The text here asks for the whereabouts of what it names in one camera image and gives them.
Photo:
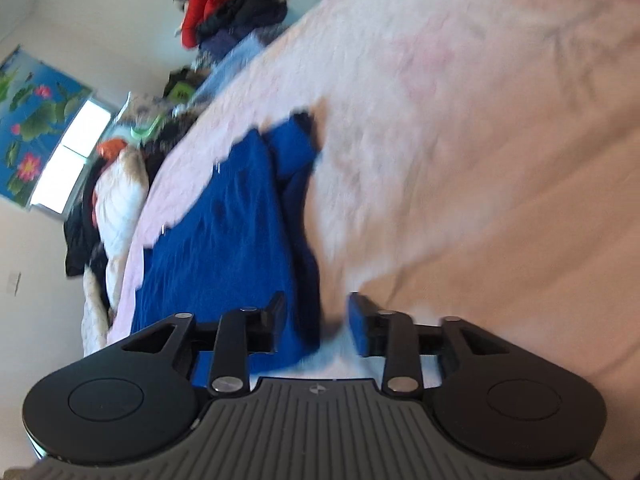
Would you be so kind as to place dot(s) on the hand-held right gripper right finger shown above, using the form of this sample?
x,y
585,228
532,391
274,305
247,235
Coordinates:
x,y
359,325

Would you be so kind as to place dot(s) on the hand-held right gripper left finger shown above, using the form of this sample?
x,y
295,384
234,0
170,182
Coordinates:
x,y
276,317

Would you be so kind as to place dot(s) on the blue beaded-neck sweater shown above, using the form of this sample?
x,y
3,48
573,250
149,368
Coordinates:
x,y
225,240

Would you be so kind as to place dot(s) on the pile of dark clothes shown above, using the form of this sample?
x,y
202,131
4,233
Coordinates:
x,y
245,15

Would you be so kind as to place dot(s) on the cream quilted comforter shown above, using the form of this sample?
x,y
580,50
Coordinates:
x,y
97,310

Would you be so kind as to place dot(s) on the pink floral blanket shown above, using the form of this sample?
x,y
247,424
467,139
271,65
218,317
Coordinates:
x,y
450,160

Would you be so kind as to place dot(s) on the white quilted jacket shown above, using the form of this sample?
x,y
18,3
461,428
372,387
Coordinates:
x,y
117,200

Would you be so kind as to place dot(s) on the leopard fur garment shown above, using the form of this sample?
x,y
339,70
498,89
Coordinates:
x,y
167,135

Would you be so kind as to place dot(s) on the black garment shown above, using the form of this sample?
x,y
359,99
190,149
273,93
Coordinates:
x,y
77,240

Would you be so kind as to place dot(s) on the orange cloth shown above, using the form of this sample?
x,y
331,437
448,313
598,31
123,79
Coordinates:
x,y
110,147

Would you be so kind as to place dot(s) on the green box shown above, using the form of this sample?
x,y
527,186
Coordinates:
x,y
179,91

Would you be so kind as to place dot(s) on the floral grey pillow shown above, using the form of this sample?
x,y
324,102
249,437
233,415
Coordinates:
x,y
140,107

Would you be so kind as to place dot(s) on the light blue fleece blanket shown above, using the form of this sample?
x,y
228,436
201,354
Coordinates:
x,y
227,67

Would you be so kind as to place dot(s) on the window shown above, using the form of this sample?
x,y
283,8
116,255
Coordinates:
x,y
70,160

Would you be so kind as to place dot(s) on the lotus flower curtain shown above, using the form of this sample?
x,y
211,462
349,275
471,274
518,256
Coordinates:
x,y
35,115

